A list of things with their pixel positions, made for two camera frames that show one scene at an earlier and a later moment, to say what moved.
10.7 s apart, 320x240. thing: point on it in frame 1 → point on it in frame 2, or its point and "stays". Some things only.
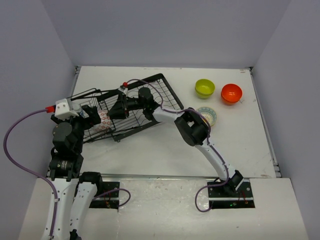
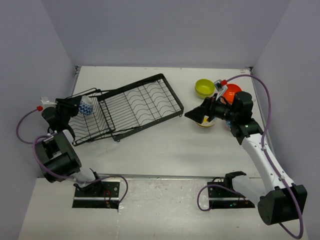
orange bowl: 231,93 stays
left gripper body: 80,123 → 65,112
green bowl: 204,88 stays
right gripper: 118,111 → 209,108
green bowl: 204,90 stays
